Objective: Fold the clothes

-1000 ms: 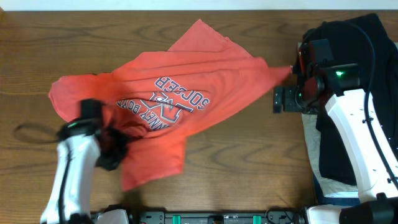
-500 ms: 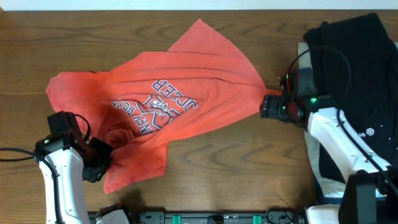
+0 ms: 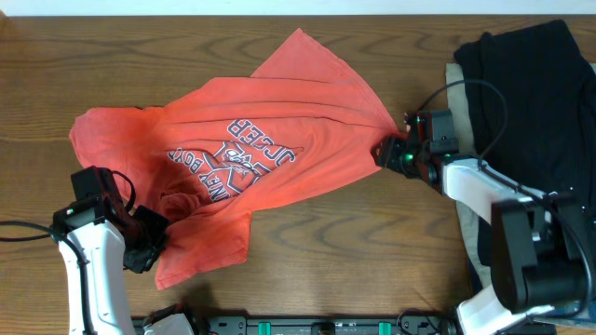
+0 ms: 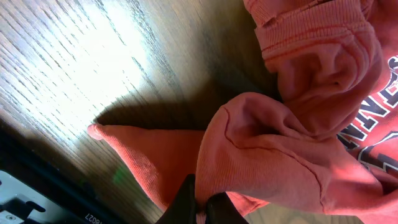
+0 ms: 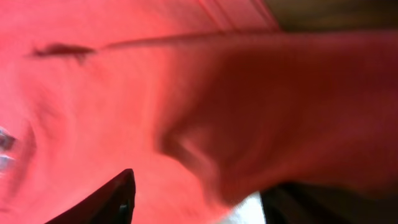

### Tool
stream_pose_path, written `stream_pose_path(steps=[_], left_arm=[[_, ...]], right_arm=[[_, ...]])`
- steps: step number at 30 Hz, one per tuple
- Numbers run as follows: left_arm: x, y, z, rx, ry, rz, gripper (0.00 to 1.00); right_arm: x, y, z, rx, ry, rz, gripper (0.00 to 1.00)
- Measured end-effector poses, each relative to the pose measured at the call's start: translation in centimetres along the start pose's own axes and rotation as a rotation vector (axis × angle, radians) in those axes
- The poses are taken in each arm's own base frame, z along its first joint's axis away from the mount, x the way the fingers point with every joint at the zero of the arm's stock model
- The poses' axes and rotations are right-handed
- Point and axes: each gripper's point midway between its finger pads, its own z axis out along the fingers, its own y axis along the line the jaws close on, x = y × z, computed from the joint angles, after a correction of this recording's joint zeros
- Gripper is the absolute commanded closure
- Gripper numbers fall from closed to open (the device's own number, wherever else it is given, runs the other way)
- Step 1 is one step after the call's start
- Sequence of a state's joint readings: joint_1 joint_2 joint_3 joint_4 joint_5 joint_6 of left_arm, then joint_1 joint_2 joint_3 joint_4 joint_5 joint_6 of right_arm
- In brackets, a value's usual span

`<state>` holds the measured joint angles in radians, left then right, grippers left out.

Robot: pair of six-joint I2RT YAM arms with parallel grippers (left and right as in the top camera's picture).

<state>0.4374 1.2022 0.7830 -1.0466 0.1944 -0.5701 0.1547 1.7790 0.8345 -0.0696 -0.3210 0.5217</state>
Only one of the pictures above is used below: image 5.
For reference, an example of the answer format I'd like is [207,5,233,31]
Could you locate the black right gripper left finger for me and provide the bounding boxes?
[46,169,136,224]

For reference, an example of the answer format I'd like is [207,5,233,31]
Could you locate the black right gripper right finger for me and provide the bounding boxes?
[260,184,397,224]

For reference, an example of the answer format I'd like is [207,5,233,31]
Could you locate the red printed t-shirt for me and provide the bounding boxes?
[1,1,397,223]

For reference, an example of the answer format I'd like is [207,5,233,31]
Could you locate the beige garment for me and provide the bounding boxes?
[218,192,266,224]

